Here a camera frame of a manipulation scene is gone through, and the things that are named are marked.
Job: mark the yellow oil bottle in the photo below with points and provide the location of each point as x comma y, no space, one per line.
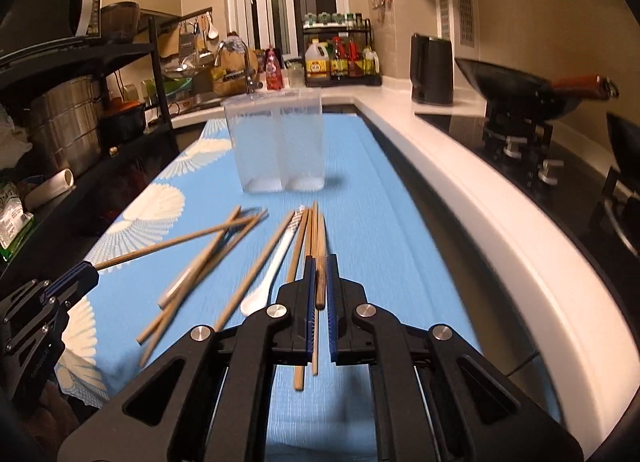
317,62

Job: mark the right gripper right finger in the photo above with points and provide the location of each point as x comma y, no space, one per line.
435,397

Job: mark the brown bowl on shelf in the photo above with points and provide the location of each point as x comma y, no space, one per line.
120,21

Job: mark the black wok red handle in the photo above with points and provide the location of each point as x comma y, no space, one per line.
533,97

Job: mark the black pot orange lid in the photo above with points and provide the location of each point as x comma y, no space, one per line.
122,123

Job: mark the black spice rack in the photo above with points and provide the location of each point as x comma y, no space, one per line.
349,41

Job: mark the black metal shelf rack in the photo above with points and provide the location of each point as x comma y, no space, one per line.
112,162

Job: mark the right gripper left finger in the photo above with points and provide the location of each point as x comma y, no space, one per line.
207,397

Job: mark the white paper roll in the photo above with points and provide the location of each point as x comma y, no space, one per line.
60,183

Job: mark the red dish soap bottle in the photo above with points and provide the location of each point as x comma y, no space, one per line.
273,72

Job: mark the dark-handled wooden chopstick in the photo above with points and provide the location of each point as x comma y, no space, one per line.
321,264

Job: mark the blue patterned table mat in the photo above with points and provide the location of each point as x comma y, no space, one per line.
372,228

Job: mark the clear plastic utensil holder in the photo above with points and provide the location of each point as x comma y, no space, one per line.
277,140

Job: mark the light wooden chopstick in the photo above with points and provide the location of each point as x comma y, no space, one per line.
297,258
241,291
199,269
154,333
151,249
314,254
190,270

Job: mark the stainless steel stock pot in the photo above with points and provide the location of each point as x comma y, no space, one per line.
62,125

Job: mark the black gas stove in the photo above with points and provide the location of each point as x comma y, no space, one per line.
600,213

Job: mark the brown paper bag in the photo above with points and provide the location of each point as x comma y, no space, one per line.
232,74

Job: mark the white plastic spoon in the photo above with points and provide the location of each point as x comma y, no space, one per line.
260,297

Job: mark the black electric kettle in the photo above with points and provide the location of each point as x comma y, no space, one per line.
431,73

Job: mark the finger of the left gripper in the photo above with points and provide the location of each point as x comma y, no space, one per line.
72,285

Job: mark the microwave oven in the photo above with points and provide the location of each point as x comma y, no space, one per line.
31,22

